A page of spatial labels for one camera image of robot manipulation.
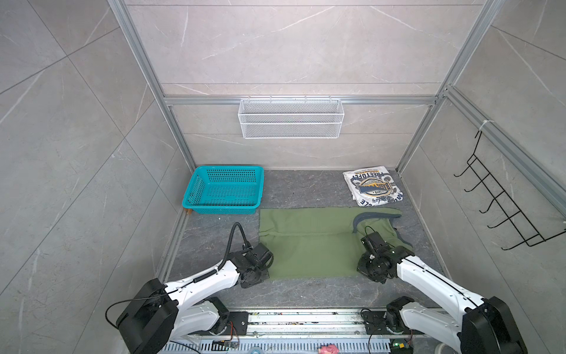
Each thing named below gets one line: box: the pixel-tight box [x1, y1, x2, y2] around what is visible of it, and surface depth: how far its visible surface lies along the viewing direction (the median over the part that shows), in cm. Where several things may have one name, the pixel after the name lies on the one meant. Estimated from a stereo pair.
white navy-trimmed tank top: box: [342, 165, 404, 208], surface depth 113 cm
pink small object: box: [318, 344, 340, 354], surface depth 67 cm
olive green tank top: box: [258, 207, 414, 280], surface depth 97 cm
